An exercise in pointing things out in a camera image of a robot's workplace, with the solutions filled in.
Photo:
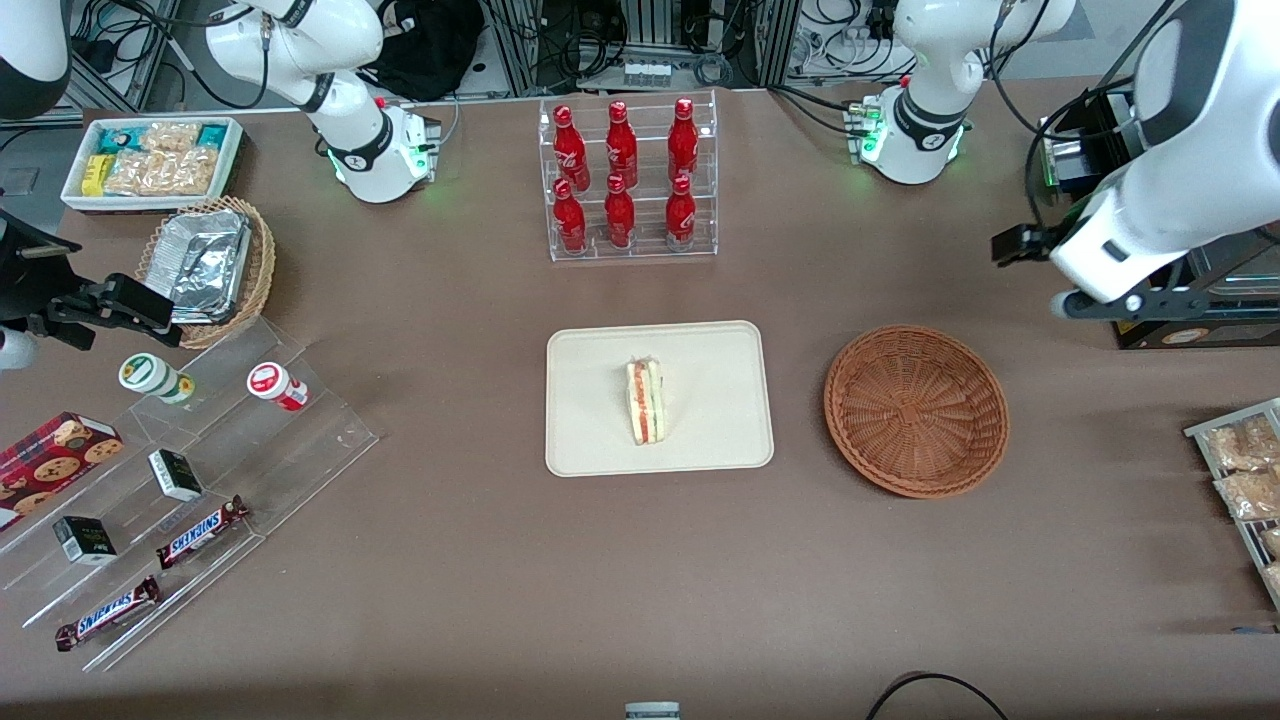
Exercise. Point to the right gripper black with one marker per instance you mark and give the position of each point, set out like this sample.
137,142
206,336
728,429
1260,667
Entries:
22,283

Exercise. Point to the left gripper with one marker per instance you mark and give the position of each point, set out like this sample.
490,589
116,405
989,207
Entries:
1020,244

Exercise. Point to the triangle sandwich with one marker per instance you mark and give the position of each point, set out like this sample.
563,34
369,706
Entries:
647,400

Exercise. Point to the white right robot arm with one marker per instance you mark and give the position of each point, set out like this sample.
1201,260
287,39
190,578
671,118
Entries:
370,150

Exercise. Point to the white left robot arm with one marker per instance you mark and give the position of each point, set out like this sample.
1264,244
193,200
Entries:
930,60

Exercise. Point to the light wicker basket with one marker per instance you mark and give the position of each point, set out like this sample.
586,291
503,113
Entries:
262,270

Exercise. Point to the brown wicker basket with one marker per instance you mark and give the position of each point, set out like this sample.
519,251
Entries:
915,410

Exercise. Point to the cream rectangular tray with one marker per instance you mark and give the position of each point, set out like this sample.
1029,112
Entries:
600,400

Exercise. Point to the black food warmer cabinet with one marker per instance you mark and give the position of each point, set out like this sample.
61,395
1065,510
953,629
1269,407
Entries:
1160,335

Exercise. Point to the green sunflower cup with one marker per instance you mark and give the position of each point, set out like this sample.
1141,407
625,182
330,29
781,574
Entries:
145,373

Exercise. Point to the stack of foil containers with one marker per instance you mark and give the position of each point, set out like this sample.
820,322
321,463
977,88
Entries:
205,260

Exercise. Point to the white snack bin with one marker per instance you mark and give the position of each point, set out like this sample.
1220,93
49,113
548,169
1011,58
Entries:
150,203

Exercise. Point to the yellow snack packet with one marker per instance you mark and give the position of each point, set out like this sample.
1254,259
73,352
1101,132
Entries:
95,175

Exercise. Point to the clear bag of pastries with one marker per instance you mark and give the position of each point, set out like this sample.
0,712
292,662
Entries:
1272,545
1250,495
1240,445

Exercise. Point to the clear bag of crackers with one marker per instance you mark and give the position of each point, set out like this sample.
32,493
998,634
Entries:
160,172
170,135

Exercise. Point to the red chocolate-chip cookie box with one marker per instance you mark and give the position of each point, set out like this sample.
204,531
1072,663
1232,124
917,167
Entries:
50,460

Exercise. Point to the teal snack packet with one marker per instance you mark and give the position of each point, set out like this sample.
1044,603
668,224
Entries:
212,135
118,138

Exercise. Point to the small black box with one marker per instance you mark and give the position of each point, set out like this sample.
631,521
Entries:
175,475
85,540

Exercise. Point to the red-lidded white cup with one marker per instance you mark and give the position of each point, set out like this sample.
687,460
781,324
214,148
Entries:
270,382

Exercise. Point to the Snickers chocolate bar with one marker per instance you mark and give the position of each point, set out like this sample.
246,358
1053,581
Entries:
108,612
200,532

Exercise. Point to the clear acrylic stepped shelf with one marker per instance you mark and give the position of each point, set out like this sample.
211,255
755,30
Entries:
300,450

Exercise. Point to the black bag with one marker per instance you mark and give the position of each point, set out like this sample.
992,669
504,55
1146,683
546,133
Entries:
430,50

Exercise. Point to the red cola bottle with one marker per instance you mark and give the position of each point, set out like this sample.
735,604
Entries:
683,135
680,210
621,140
619,212
570,215
568,140

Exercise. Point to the clear acrylic bottle rack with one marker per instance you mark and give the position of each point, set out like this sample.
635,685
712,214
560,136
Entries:
648,215

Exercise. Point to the white power strip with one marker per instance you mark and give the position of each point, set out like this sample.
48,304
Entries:
647,72

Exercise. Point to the small grey white object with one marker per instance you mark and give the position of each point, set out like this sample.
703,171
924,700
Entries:
652,712

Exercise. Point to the aluminium frame rack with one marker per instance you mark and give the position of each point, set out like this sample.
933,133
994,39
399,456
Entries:
520,40

